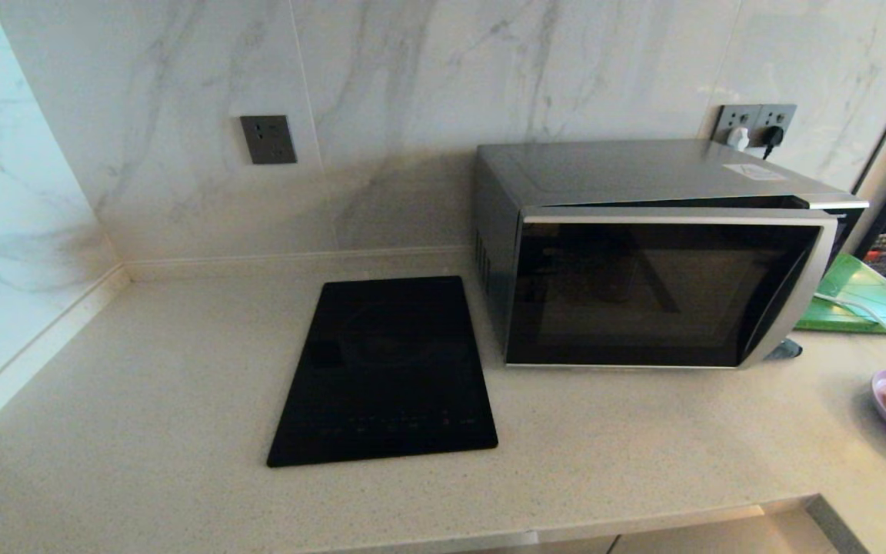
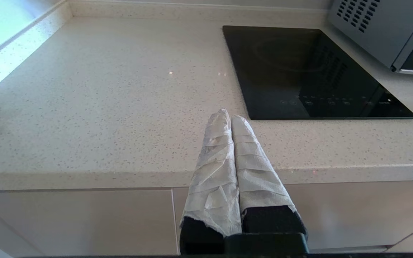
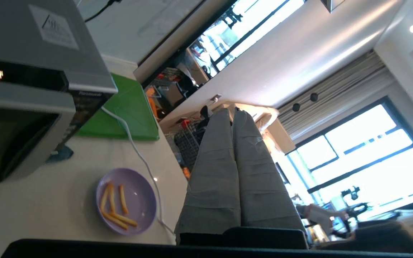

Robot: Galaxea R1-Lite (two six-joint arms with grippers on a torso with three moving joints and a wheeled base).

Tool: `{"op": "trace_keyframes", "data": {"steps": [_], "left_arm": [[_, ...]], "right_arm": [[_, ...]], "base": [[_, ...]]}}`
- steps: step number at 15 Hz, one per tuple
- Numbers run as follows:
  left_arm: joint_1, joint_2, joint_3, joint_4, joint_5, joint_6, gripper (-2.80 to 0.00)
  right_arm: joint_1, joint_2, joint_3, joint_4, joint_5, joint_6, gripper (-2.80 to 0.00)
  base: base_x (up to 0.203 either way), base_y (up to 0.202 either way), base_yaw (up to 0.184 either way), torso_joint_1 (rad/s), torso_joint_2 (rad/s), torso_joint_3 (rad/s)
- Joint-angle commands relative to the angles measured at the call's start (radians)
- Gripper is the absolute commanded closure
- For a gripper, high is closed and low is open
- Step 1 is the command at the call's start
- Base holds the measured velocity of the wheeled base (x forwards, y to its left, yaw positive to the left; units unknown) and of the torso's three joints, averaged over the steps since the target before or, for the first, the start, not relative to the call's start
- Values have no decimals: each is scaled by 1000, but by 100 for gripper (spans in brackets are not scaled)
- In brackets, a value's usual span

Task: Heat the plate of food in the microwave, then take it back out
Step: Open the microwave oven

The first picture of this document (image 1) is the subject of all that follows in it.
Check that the single grey wall socket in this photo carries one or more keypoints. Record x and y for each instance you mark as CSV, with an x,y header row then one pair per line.
x,y
268,140

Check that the black power plug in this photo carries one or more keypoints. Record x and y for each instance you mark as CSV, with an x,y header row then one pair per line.
x,y
773,136

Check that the silver black microwave oven body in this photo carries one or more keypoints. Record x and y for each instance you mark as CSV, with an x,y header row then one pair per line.
x,y
627,173

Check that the white power plug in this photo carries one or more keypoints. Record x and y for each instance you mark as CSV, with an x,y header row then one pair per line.
x,y
737,139

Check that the green cutting board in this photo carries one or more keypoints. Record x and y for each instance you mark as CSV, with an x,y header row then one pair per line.
x,y
874,286

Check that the black induction cooktop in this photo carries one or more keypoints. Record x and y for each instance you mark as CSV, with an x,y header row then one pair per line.
x,y
389,369

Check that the grey paired wall socket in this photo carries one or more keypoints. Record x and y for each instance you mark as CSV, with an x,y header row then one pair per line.
x,y
734,115
778,114

